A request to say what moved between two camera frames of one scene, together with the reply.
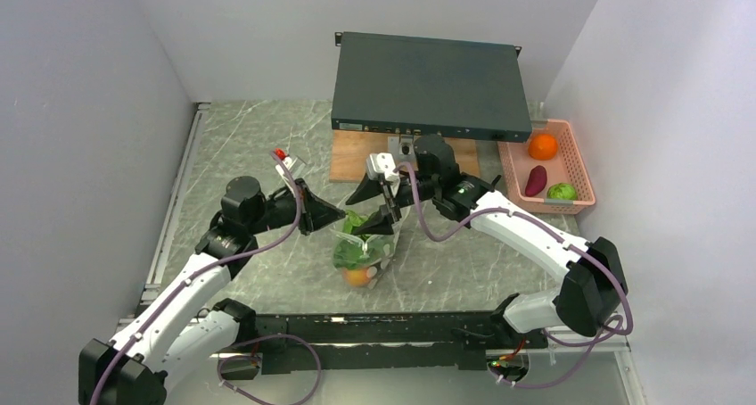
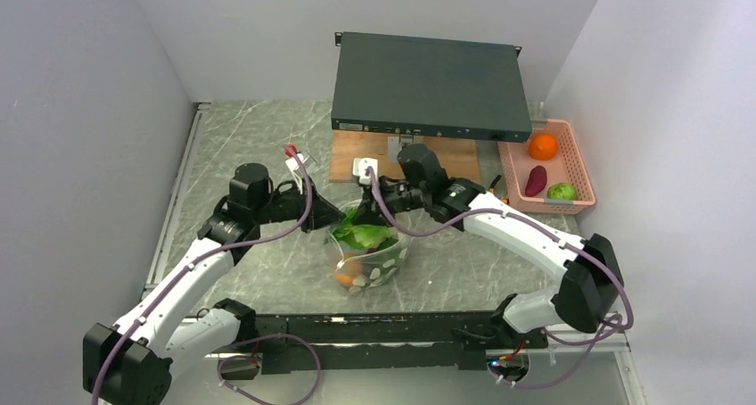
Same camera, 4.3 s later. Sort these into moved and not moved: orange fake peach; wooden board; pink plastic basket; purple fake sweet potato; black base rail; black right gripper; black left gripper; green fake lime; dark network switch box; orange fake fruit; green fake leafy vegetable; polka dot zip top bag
Moved: polka dot zip top bag; green fake leafy vegetable; orange fake peach; black right gripper
Not moved: pink plastic basket; purple fake sweet potato; wooden board; orange fake fruit; dark network switch box; black left gripper; black base rail; green fake lime
